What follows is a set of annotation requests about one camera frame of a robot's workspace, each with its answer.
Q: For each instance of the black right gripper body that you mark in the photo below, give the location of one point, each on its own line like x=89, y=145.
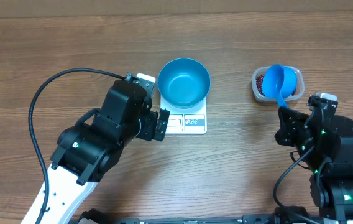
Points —
x=291, y=137

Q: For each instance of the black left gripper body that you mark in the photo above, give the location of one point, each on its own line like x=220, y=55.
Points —
x=148, y=124

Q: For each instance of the blue plastic scoop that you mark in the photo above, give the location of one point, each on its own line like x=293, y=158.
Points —
x=277, y=69

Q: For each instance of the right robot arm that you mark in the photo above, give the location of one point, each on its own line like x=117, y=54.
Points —
x=324, y=141

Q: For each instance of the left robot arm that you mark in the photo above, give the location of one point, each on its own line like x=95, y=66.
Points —
x=87, y=150

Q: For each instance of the white digital kitchen scale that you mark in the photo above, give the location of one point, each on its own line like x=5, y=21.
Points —
x=186, y=120

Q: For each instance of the teal plastic bowl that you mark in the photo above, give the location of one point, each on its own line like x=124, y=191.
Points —
x=184, y=82

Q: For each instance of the red beans in container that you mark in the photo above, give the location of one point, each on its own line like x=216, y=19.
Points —
x=269, y=84

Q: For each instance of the clear plastic container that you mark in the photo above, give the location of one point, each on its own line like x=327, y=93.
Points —
x=299, y=90

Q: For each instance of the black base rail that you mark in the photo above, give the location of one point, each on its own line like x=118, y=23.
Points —
x=96, y=217

